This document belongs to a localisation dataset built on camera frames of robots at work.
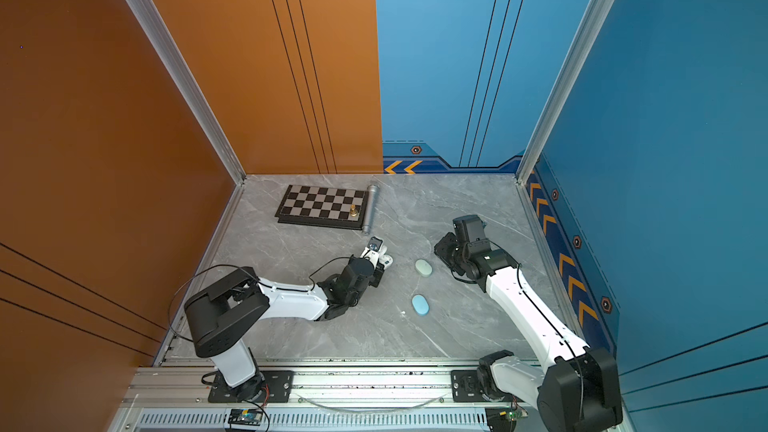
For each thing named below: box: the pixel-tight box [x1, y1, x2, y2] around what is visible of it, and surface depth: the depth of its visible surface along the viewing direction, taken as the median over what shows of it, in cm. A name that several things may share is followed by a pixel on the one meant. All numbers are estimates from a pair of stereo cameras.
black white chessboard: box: [274, 184, 369, 230], surface depth 108 cm
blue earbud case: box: [411, 294, 431, 316], surface depth 87 cm
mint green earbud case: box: [415, 259, 433, 277], surface depth 94 cm
